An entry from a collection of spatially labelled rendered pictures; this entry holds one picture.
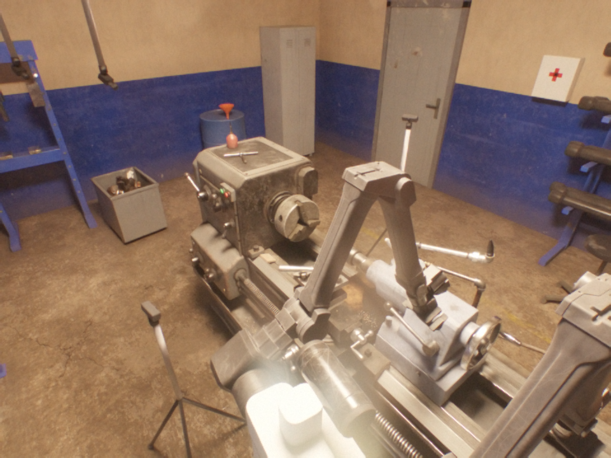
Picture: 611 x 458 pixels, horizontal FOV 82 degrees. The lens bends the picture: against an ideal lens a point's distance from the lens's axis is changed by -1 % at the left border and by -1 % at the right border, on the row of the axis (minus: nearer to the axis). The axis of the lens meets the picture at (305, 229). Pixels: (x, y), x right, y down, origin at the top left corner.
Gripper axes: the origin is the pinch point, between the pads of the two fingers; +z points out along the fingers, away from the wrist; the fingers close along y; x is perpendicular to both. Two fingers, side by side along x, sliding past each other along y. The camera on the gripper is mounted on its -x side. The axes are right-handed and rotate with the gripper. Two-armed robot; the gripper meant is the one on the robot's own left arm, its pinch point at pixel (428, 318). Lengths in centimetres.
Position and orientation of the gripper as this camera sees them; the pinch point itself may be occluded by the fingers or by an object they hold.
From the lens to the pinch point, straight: 129.7
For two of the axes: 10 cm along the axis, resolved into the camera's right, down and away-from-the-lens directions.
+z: 4.3, 6.0, 6.7
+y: -5.0, -4.6, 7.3
